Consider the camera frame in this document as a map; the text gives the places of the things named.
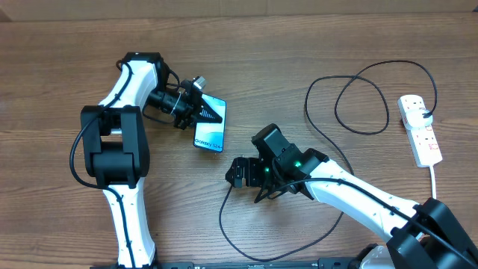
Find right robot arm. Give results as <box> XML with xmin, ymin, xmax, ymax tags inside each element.
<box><xmin>225</xmin><ymin>123</ymin><xmax>477</xmax><ymax>269</ymax></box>

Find white charger plug adapter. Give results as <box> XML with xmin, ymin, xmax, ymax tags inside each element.
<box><xmin>403</xmin><ymin>109</ymin><xmax>433</xmax><ymax>130</ymax></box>

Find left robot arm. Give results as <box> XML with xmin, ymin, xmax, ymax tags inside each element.
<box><xmin>70</xmin><ymin>52</ymin><xmax>227</xmax><ymax>268</ymax></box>

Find Samsung Galaxy smartphone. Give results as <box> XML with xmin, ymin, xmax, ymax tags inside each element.
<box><xmin>193</xmin><ymin>94</ymin><xmax>227</xmax><ymax>152</ymax></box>

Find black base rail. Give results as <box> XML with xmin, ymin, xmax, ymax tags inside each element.
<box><xmin>89</xmin><ymin>256</ymin><xmax>363</xmax><ymax>269</ymax></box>

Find white power strip cord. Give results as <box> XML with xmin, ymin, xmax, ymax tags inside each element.
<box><xmin>429</xmin><ymin>165</ymin><xmax>437</xmax><ymax>201</ymax></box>

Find white power strip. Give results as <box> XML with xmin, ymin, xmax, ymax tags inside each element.
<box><xmin>397</xmin><ymin>95</ymin><xmax>443</xmax><ymax>167</ymax></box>

